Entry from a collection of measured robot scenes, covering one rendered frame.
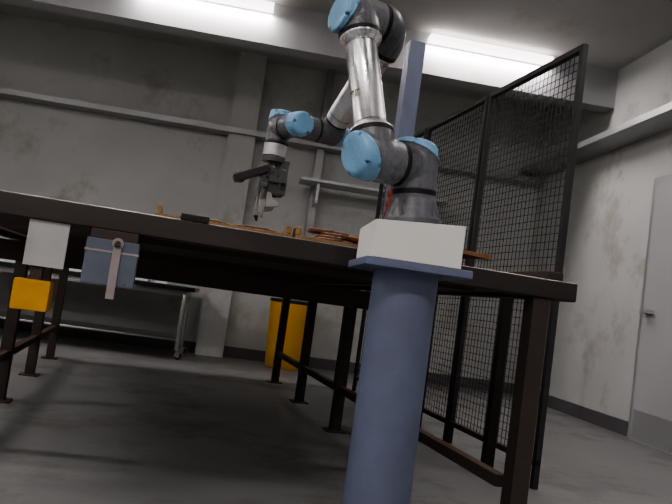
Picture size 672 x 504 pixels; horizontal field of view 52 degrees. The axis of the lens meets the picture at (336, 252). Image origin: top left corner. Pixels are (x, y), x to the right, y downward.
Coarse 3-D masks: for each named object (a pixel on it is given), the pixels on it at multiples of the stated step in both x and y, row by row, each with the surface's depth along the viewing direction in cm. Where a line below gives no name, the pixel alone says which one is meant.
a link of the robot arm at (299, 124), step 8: (296, 112) 208; (304, 112) 208; (280, 120) 213; (288, 120) 208; (296, 120) 206; (304, 120) 208; (312, 120) 209; (280, 128) 212; (288, 128) 209; (296, 128) 206; (304, 128) 208; (312, 128) 209; (320, 128) 213; (280, 136) 215; (288, 136) 213; (296, 136) 210; (304, 136) 212; (312, 136) 213
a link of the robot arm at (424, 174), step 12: (408, 144) 177; (420, 144) 177; (432, 144) 179; (408, 156) 174; (420, 156) 177; (432, 156) 179; (408, 168) 175; (420, 168) 177; (432, 168) 179; (408, 180) 177; (420, 180) 177; (432, 180) 179
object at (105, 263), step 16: (96, 240) 182; (112, 240) 183; (128, 240) 185; (96, 256) 182; (112, 256) 182; (128, 256) 184; (96, 272) 181; (112, 272) 182; (128, 272) 183; (112, 288) 182
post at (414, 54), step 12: (408, 48) 424; (420, 48) 423; (408, 60) 421; (420, 60) 422; (408, 72) 420; (420, 72) 422; (408, 84) 420; (420, 84) 422; (408, 96) 420; (408, 108) 419; (396, 120) 425; (408, 120) 419; (396, 132) 421; (408, 132) 419; (384, 204) 422; (348, 432) 410
